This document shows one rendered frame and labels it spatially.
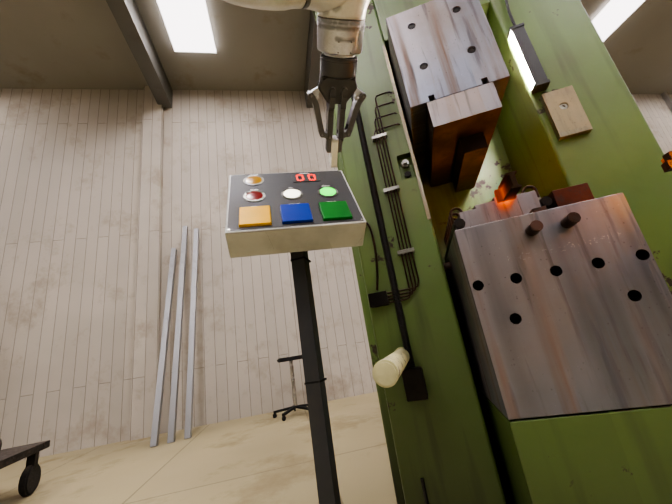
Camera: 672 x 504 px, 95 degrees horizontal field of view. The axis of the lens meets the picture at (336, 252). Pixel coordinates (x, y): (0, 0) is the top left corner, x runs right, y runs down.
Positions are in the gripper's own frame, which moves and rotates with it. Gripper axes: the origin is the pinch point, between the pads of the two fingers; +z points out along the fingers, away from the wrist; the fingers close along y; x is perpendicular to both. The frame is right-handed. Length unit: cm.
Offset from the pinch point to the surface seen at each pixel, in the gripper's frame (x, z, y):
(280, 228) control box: -11.4, 13.4, -14.4
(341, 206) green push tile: -5.2, 12.5, 1.8
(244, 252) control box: -11.6, 19.6, -23.4
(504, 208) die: -12.0, 12.1, 45.6
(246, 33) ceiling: 516, 40, -25
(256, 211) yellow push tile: -4.9, 12.5, -19.7
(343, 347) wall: 160, 370, 70
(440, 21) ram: 48, -23, 46
